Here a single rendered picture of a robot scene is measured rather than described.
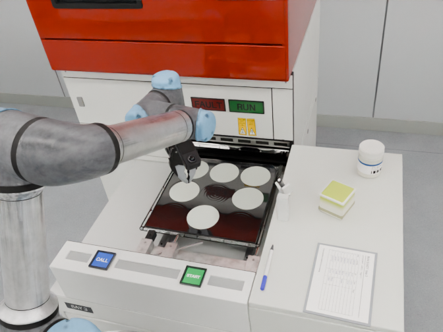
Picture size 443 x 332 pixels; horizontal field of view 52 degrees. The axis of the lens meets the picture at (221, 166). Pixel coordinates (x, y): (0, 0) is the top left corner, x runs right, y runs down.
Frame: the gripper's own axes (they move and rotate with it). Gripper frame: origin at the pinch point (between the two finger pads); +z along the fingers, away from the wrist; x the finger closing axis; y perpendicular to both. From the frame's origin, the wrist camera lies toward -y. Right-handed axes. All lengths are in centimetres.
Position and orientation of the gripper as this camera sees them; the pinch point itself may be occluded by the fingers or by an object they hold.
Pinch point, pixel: (188, 181)
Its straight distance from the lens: 139.5
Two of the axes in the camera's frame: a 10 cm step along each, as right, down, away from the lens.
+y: -4.0, -5.5, 7.3
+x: -9.1, 3.3, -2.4
